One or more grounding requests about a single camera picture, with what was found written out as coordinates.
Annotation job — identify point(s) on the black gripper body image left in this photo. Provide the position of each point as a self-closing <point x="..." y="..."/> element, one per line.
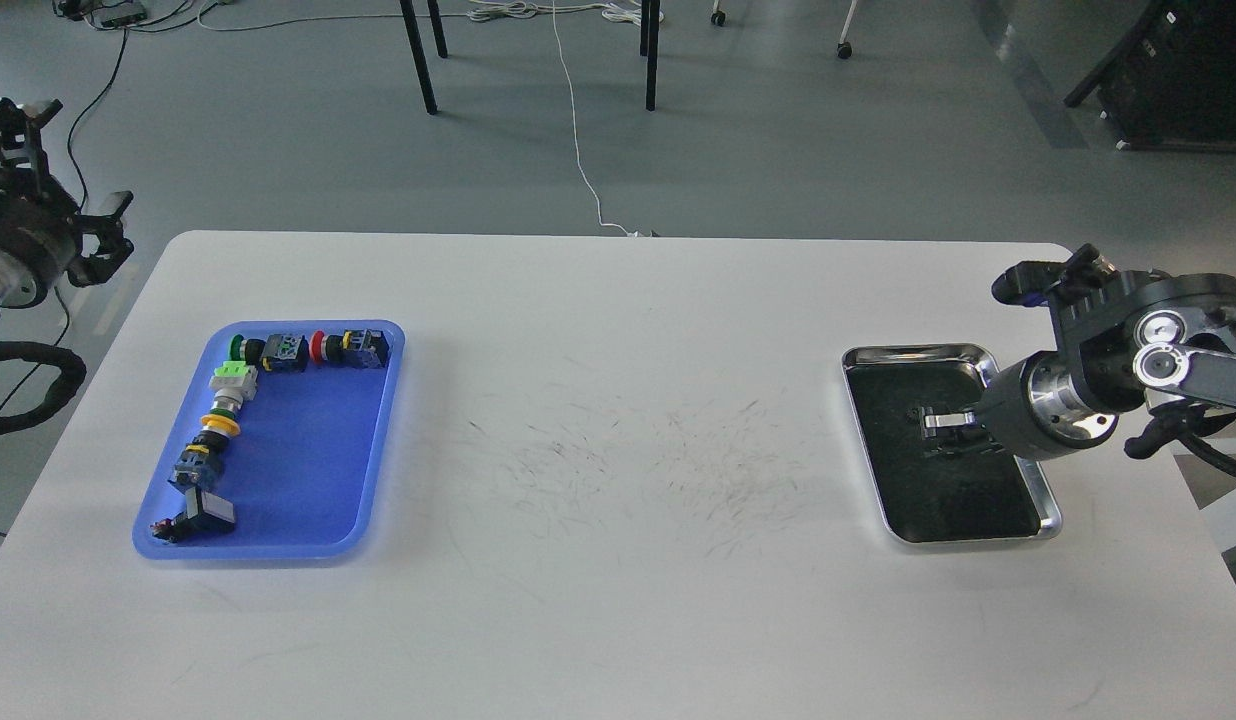
<point x="35" y="249"/>

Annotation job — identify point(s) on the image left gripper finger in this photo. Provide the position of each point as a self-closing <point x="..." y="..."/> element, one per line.
<point x="24" y="172"/>
<point x="102" y="245"/>

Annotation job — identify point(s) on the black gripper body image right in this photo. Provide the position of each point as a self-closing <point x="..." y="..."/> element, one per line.
<point x="1033" y="410"/>

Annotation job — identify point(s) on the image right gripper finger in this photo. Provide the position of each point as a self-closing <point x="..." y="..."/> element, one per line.
<point x="934" y="422"/>
<point x="962" y="444"/>

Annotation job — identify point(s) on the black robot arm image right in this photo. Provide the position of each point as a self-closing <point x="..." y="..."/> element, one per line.
<point x="1121" y="340"/>

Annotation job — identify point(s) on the silver metal tray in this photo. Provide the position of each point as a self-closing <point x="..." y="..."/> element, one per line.
<point x="930" y="502"/>

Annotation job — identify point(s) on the blue plastic tray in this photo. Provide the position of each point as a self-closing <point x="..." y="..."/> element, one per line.
<point x="302" y="472"/>

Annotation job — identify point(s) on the black power strip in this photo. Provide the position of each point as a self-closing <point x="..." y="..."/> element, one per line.
<point x="119" y="14"/>

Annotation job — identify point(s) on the black equipment cart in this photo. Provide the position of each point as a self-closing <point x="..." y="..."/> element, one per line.
<point x="1170" y="82"/>

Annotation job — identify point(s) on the black table leg left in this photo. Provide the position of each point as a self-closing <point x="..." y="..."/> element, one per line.
<point x="415" y="43"/>

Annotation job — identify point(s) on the black table leg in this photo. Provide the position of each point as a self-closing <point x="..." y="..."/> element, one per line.
<point x="415" y="43"/>
<point x="648" y="47"/>

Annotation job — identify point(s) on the black table leg right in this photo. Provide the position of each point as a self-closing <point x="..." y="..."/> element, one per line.
<point x="648" y="47"/>

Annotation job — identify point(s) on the green white selector switch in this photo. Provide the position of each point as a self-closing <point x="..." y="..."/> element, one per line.
<point x="234" y="384"/>

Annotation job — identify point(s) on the green push button switch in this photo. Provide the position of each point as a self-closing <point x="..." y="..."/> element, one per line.
<point x="278" y="353"/>

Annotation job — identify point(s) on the red push button switch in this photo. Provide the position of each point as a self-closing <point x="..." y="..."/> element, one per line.
<point x="357" y="348"/>

